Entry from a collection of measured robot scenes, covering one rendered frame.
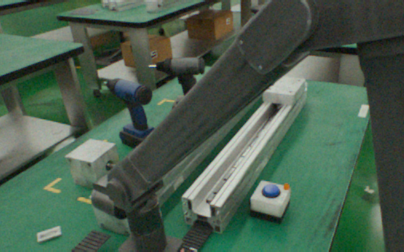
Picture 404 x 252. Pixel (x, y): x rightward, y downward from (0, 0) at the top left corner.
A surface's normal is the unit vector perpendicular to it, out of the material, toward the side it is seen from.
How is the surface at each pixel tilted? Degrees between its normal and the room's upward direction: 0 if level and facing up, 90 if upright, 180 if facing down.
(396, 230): 90
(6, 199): 0
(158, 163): 87
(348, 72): 90
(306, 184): 0
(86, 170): 90
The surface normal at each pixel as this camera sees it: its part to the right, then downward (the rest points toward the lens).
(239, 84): -0.50, 0.53
